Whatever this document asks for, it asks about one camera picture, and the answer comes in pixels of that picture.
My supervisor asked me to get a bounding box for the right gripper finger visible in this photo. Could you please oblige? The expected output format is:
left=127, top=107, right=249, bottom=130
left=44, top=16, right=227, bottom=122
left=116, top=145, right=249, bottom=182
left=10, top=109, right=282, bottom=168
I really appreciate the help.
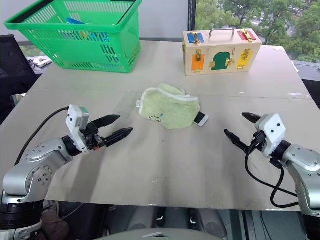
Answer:
left=241, top=112, right=262, bottom=125
left=224, top=129, right=252, bottom=154

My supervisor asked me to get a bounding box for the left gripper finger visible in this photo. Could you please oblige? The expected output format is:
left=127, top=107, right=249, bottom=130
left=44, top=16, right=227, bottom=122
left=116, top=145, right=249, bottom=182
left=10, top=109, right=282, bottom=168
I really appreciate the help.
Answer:
left=93, top=114, right=121, bottom=129
left=103, top=127, right=134, bottom=148

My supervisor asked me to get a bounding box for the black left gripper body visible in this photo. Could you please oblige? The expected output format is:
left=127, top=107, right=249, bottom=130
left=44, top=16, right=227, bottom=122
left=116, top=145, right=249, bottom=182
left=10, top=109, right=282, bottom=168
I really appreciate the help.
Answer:
left=79, top=122, right=107, bottom=151

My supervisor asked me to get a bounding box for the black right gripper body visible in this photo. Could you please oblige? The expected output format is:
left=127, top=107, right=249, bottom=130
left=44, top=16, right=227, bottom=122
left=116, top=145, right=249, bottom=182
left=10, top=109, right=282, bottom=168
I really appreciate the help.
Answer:
left=249, top=129, right=267, bottom=152

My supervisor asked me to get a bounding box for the white smartphone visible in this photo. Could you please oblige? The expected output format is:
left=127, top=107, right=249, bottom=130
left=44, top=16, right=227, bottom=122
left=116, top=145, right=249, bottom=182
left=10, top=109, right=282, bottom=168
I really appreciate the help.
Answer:
left=193, top=111, right=210, bottom=128

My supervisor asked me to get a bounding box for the light green towel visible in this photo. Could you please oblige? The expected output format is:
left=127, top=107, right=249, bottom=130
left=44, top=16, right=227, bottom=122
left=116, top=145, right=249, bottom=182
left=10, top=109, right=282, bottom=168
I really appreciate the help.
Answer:
left=138, top=83, right=201, bottom=131

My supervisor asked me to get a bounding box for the wooden lock box toy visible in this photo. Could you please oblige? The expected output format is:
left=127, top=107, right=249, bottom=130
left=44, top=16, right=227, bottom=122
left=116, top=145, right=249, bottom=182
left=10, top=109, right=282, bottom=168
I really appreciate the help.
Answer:
left=182, top=28, right=263, bottom=77

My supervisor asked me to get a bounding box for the blue yellow snack packet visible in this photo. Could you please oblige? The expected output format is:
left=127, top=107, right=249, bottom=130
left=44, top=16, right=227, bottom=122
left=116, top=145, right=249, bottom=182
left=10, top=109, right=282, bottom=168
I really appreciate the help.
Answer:
left=59, top=30, right=111, bottom=44

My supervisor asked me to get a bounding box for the white power strip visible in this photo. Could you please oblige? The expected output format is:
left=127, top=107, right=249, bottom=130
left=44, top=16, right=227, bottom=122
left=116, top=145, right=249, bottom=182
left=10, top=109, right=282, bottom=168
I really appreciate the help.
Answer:
left=31, top=56, right=52, bottom=68

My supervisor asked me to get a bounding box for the green plastic shopping basket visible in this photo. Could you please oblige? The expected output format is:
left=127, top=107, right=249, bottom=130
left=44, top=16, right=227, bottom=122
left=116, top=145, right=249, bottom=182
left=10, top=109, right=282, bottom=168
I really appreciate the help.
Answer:
left=3, top=0, right=143, bottom=74

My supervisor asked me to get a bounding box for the black mesh office chair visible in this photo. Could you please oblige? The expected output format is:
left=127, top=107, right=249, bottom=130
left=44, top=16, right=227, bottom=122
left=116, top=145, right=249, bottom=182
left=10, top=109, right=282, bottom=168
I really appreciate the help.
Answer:
left=0, top=34, right=44, bottom=122

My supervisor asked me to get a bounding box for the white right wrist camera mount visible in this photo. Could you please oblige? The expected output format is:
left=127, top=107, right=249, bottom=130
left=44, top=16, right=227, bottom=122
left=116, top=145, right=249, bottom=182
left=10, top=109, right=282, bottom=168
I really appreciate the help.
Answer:
left=254, top=113, right=287, bottom=159

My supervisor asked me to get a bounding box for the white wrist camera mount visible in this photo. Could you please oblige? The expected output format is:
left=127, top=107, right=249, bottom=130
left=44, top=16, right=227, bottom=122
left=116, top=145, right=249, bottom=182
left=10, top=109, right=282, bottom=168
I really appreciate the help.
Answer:
left=254, top=113, right=287, bottom=159
left=65, top=104, right=91, bottom=154

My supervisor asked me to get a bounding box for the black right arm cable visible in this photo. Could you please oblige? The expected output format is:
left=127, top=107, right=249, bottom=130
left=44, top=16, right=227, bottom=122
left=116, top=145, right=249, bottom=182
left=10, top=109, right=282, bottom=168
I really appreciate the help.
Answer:
left=244, top=143, right=300, bottom=209

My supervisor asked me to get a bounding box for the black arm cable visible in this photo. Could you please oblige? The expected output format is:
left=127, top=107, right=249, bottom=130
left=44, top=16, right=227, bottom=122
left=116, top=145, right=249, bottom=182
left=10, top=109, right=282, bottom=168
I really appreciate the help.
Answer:
left=14, top=106, right=70, bottom=166
left=244, top=143, right=300, bottom=209

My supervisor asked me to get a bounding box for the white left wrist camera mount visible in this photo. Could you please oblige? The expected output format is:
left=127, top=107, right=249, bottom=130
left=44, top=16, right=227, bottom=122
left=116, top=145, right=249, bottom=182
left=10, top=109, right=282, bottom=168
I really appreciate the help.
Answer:
left=65, top=104, right=91, bottom=154

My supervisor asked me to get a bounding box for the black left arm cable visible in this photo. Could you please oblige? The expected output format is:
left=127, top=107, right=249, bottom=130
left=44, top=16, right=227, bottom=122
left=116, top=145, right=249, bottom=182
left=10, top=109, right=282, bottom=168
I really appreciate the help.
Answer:
left=14, top=106, right=70, bottom=166

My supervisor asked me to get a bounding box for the dark window frame post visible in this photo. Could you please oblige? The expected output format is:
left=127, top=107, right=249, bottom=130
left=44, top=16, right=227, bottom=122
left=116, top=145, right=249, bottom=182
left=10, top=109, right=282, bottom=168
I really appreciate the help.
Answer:
left=187, top=0, right=197, bottom=40

